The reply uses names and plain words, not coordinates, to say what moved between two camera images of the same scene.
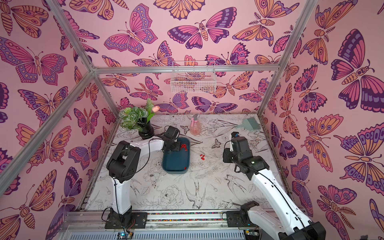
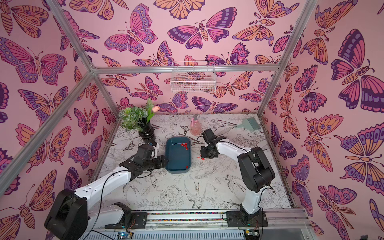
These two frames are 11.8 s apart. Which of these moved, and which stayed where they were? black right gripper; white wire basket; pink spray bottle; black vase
Moved: black right gripper
Stayed: black vase; white wire basket; pink spray bottle
